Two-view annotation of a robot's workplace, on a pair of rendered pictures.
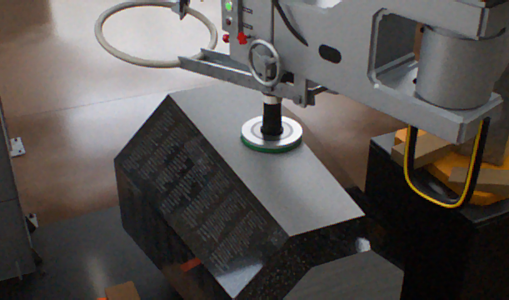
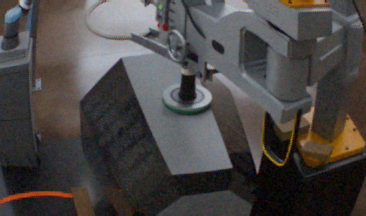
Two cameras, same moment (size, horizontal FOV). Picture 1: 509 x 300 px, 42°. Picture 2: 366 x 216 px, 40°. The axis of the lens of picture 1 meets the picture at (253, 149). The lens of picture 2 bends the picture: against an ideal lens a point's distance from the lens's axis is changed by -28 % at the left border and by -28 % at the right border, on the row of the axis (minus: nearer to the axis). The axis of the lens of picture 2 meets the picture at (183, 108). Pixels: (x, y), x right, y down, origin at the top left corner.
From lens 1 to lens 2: 0.86 m
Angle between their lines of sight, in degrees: 7
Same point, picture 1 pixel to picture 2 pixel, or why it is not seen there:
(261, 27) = (178, 21)
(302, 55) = (202, 44)
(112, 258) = (78, 172)
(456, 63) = (281, 70)
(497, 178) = (324, 150)
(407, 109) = (259, 95)
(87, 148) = (74, 91)
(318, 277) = (188, 202)
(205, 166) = (130, 116)
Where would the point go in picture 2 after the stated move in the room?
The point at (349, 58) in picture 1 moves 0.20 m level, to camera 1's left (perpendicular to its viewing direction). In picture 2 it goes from (228, 52) to (176, 44)
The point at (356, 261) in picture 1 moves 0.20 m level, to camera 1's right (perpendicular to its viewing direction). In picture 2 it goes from (218, 196) to (261, 198)
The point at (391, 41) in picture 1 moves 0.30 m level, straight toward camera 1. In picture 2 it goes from (255, 47) to (232, 79)
